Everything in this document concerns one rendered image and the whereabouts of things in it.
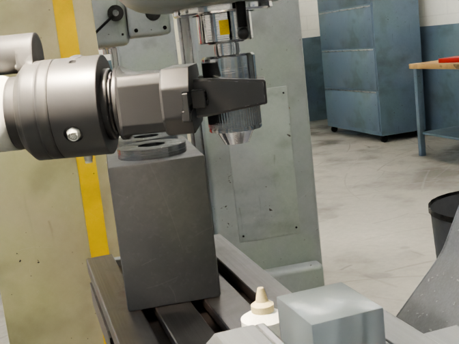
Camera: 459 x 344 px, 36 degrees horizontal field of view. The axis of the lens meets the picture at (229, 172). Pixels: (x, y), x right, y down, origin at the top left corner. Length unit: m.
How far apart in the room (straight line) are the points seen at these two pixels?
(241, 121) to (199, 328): 0.31
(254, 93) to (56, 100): 0.16
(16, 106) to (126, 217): 0.31
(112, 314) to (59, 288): 1.51
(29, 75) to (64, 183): 1.74
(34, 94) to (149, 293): 0.38
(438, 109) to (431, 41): 0.74
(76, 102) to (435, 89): 7.63
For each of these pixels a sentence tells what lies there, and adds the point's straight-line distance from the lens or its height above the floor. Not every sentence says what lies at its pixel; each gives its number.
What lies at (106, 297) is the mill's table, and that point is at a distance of 0.99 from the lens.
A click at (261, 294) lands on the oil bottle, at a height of 1.06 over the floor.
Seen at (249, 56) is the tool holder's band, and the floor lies 1.27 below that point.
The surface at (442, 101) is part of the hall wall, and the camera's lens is 8.06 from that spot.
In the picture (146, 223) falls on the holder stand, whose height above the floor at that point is 1.07.
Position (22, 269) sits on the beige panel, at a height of 0.63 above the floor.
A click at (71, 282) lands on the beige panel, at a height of 0.56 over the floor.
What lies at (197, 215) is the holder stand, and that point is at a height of 1.07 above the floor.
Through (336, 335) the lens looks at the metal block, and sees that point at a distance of 0.47.
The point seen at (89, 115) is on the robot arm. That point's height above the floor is 1.23.
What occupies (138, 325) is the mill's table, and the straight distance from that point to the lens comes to 0.88.
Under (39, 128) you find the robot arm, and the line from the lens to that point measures 0.61.
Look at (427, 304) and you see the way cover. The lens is 0.91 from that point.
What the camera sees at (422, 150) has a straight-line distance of 7.03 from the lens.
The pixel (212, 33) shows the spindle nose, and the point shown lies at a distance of 0.60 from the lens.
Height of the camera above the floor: 1.28
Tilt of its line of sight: 10 degrees down
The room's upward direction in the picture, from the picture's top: 6 degrees counter-clockwise
